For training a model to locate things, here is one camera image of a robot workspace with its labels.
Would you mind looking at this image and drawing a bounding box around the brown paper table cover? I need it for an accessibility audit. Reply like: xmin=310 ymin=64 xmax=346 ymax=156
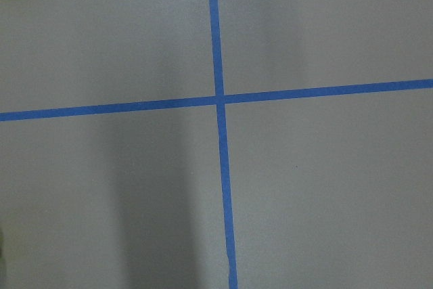
xmin=1 ymin=0 xmax=432 ymax=288

